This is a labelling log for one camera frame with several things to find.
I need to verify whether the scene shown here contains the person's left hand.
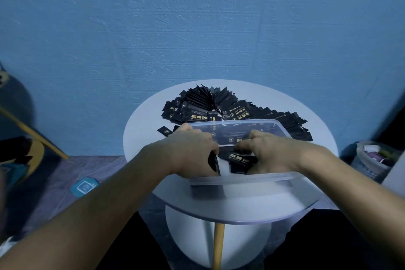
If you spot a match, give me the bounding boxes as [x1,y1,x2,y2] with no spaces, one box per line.
[143,123,221,179]

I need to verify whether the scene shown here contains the person's right hand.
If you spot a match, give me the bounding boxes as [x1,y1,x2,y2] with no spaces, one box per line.
[234,130,310,175]

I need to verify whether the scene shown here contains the black sachet packet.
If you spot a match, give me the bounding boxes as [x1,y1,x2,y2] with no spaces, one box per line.
[208,151,221,177]

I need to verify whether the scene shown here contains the person's right forearm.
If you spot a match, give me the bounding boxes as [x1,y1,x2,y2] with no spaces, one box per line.
[296,145,405,259]

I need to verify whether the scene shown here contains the person's left forearm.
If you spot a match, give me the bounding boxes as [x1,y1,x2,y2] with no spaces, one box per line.
[0,145,174,270]

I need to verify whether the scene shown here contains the black sachets inside container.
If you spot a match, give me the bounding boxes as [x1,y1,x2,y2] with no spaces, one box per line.
[207,123,285,175]

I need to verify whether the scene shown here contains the clear plastic container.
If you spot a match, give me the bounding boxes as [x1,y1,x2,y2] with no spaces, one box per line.
[188,119,305,186]

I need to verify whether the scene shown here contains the pile of black sachets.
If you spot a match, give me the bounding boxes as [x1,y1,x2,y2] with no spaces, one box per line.
[161,83,314,142]

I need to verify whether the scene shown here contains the white round table base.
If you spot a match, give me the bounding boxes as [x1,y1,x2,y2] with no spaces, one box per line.
[165,205,273,270]

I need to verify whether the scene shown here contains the wooden table leg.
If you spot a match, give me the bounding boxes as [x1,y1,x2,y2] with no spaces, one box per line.
[211,223,226,270]

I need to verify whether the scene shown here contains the person's black trousers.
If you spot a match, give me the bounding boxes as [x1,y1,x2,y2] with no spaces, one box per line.
[95,208,405,270]

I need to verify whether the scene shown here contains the grey laundry basket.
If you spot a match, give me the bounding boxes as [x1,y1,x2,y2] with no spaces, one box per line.
[350,141,401,182]

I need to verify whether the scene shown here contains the clothes in basket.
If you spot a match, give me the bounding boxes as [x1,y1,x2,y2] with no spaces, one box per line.
[362,144,400,164]

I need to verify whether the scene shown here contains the teal flat packet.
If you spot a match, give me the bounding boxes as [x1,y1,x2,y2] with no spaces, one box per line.
[70,177,99,198]

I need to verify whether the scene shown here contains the white furniture corner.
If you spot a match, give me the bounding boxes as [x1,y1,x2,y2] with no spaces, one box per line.
[381,151,405,198]

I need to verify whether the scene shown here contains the dark chair with wooden legs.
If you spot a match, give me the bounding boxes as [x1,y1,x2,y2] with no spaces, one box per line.
[0,62,70,185]

